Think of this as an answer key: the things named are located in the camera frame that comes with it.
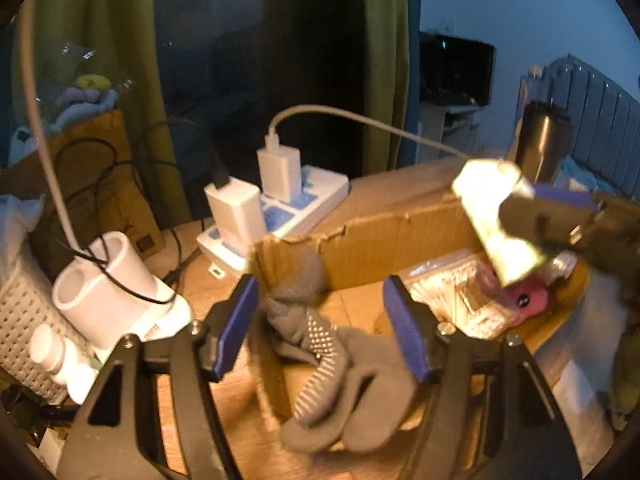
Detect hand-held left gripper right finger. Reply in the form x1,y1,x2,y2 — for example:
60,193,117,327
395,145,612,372
382,275,583,480

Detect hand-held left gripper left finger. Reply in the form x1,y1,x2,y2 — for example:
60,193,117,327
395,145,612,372
55,274,261,480

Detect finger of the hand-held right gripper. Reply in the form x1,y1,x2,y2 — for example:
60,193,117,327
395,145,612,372
499,194,597,247
531,183,602,212

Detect small white yellow packet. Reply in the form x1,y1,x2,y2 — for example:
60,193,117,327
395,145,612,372
451,158,549,287

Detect clear bag of cotton swabs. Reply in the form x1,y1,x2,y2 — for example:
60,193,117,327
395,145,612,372
405,252,522,342

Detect pink plush toy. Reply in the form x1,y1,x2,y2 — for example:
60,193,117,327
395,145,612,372
479,265,549,322

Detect brown cardboard tray box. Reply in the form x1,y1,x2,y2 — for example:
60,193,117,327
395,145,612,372
247,175,591,423

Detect light blue blanket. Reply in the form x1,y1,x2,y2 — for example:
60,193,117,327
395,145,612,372
555,156,612,194

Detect steel thermos cup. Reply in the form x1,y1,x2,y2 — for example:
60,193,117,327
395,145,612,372
506,101,572,184

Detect grey padded headboard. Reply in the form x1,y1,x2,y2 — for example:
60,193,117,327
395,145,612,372
542,52,640,197

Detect white gooseneck desk lamp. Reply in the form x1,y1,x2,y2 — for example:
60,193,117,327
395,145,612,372
20,0,193,362

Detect white television stand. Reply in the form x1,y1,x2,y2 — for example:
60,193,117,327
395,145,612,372
417,101,482,167

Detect white power strip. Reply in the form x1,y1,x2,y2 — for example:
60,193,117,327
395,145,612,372
196,164,350,279

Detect black television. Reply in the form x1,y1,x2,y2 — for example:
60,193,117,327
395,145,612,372
419,31,496,108

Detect tall brown cardboard box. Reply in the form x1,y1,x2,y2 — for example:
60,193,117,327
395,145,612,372
0,109,167,282

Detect white woven plastic basket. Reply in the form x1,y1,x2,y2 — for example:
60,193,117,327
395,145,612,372
0,240,97,405

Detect yellow-green curtain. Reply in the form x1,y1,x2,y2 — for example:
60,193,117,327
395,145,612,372
30,0,197,227
359,0,417,179

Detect teal curtain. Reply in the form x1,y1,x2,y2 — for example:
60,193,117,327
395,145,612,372
402,0,424,167

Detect white plastic bag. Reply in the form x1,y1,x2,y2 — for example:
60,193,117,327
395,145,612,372
0,195,47,287

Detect wrapped plush flower bouquet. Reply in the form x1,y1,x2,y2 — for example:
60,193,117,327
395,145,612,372
49,73,122,134

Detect white charger with black cable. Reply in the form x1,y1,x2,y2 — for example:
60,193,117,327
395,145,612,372
204,182,264,257

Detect white charging cable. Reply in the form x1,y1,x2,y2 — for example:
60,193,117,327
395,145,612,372
266,105,506,162

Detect black cables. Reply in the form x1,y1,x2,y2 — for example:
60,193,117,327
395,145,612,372
54,119,232,307

